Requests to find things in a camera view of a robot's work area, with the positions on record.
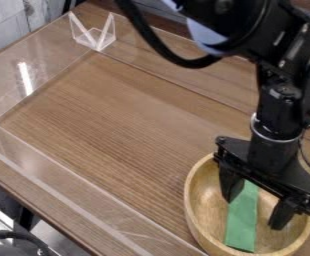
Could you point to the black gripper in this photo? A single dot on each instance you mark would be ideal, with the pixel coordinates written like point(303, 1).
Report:
point(266, 160)

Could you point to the green rectangular block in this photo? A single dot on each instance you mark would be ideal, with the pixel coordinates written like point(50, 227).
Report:
point(241, 225)

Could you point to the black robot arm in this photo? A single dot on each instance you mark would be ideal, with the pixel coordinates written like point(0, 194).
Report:
point(267, 31)

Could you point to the brown wooden bowl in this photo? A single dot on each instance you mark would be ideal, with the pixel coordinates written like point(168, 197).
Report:
point(206, 212)

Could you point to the metal frame lower left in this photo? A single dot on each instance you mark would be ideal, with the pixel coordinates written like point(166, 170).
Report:
point(18, 242)

